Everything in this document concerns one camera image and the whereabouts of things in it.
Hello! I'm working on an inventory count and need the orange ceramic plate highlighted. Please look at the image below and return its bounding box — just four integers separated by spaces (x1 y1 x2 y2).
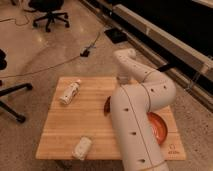
148 112 168 145

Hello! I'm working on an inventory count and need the black floor cable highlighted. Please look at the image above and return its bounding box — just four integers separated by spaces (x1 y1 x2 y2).
0 23 111 80

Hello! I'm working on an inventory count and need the wooden table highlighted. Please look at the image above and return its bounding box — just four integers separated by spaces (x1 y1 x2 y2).
35 76 187 161

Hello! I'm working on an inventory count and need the white crumpled packet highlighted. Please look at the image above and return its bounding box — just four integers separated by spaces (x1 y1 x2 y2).
72 136 92 160

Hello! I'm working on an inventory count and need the black floor mat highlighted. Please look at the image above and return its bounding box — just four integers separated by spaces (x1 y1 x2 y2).
105 28 127 44

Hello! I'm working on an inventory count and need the black chair base left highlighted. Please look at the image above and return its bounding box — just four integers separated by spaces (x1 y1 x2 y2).
0 49 34 124

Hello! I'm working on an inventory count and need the white plastic bottle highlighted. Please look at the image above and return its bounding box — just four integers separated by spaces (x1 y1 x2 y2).
59 79 81 105

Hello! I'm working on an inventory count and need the black office chair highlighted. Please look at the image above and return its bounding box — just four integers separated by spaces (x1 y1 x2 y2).
28 0 70 32

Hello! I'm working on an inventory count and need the red chili pepper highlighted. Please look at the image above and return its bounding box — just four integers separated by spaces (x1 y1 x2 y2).
104 96 111 116

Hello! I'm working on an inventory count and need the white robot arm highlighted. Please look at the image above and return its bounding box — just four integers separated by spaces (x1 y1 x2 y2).
110 48 176 171

